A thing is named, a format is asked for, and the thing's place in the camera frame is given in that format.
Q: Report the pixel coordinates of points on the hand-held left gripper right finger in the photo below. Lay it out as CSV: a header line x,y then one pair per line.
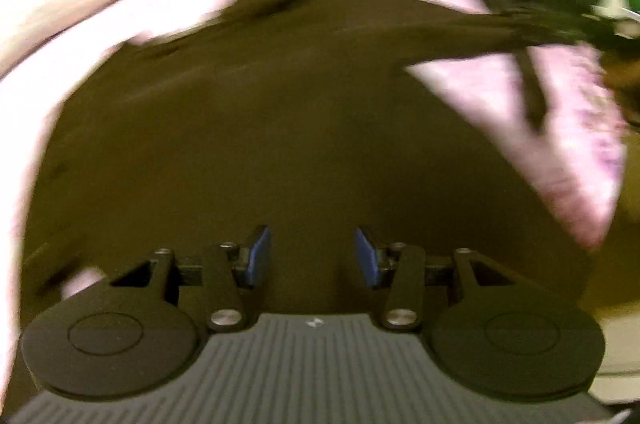
x,y
365,256

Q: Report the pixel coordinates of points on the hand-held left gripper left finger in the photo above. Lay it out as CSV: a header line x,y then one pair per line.
x,y
260,255

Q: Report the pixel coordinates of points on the dark brown garment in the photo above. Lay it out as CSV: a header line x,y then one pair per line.
x,y
280,114

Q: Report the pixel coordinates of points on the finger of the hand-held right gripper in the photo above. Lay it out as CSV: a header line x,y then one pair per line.
x,y
532,89

